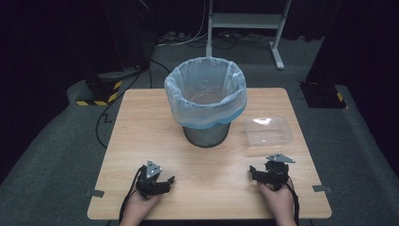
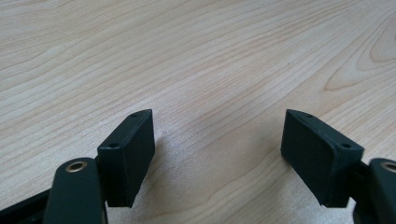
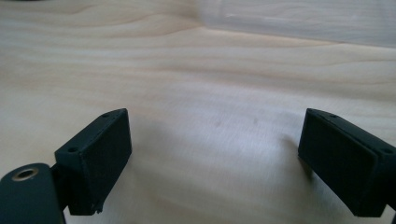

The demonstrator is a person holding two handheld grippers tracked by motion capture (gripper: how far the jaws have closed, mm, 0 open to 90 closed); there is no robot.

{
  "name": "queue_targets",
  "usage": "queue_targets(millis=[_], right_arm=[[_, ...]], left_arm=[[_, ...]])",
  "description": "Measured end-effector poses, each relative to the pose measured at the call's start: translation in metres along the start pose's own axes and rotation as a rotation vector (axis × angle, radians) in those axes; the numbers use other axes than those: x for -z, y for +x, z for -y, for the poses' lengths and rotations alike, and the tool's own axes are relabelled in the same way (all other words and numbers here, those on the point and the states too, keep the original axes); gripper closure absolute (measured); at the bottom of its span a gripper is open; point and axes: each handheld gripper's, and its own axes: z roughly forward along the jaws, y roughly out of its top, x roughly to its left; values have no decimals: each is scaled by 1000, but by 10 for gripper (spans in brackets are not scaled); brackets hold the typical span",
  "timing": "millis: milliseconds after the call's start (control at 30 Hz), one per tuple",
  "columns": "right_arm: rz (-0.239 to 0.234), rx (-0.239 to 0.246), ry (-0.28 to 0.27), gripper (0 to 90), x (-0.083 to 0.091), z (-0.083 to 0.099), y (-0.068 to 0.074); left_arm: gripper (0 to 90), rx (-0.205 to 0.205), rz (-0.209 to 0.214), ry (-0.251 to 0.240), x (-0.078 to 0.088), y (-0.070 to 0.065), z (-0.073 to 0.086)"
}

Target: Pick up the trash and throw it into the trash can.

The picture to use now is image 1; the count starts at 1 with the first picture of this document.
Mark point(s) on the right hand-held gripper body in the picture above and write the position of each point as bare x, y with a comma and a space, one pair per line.
276, 172

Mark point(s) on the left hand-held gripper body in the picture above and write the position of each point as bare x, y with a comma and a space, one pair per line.
150, 182

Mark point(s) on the clear plastic tray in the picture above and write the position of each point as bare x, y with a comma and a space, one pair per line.
266, 132

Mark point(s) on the grey metal mesh trash can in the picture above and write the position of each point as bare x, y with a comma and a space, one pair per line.
205, 136

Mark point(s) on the translucent pale blue trash bag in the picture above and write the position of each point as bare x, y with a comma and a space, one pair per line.
188, 108

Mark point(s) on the person's left hand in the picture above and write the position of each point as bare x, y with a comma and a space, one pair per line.
138, 205

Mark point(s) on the person's right hand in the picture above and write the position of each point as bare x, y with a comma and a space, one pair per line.
279, 202

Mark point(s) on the grey tape piece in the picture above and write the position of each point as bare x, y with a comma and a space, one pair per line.
322, 188
94, 193

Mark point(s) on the black yellow striped stand base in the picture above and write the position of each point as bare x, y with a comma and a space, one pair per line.
100, 91
323, 95

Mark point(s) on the power strip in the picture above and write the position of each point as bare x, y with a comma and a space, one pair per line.
172, 36

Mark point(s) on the white metal stand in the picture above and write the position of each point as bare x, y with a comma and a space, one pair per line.
246, 20

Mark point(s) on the dark curtain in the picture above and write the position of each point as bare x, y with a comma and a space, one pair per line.
47, 47
363, 47

